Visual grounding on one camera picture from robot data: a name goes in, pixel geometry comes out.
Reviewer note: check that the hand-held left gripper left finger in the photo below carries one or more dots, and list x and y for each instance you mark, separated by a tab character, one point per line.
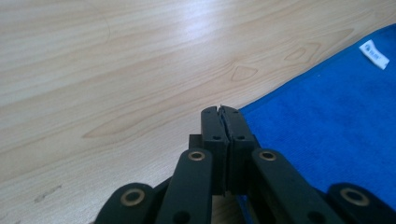
214	140

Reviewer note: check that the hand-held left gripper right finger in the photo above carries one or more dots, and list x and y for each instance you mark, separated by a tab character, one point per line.
238	140

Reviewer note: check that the blue towel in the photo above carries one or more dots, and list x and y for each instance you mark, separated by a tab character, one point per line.
327	130

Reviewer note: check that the white towel label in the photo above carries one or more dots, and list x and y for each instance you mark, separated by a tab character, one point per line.
374	54

